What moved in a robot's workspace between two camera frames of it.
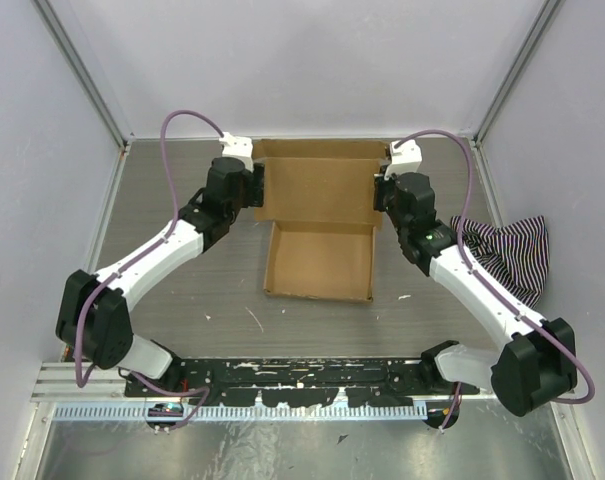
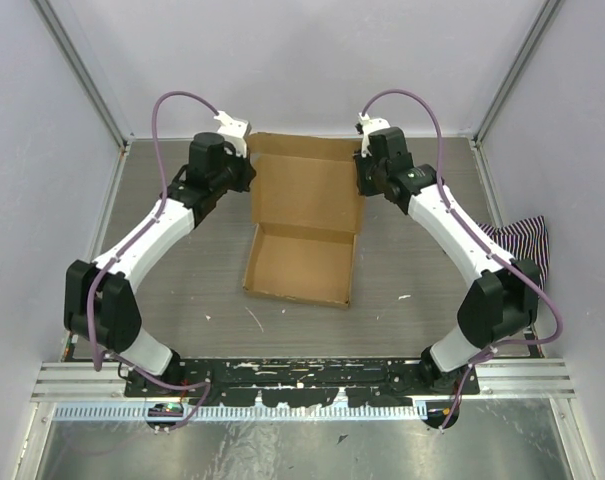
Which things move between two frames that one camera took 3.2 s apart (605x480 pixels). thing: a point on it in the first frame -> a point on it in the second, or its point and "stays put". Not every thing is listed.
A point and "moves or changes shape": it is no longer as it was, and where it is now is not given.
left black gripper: (256, 183) -> (248, 169)
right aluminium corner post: (540, 23) stays put
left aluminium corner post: (75, 55) stays put
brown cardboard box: (320, 197) moves or changes shape
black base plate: (300, 382) stays put
